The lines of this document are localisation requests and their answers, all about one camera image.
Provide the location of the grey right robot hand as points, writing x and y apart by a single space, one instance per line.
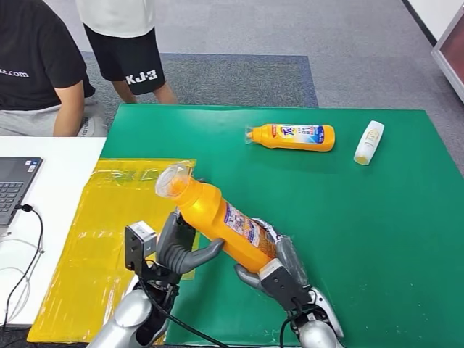
291 254

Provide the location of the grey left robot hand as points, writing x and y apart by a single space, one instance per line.
176 249

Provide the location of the orange bottle with ingredients label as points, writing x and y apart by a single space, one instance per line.
213 216

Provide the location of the orange bottle with blue label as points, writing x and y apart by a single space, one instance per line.
295 138

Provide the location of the white cream bottle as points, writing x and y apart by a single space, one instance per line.
369 142

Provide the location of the green table mat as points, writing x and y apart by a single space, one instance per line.
344 216

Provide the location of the yellow plastic sheet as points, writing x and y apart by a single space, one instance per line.
105 230

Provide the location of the dark grey floor rug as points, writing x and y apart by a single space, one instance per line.
246 81

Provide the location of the standing person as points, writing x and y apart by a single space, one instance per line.
123 43

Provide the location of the grey laptop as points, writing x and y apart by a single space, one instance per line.
13 185

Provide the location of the seated person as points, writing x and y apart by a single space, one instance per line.
32 57

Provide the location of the white framed cabinet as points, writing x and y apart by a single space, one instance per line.
451 53

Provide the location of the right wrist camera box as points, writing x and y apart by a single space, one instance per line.
283 286

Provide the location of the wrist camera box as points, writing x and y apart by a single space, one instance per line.
283 286
139 242

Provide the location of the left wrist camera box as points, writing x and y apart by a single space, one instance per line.
139 242

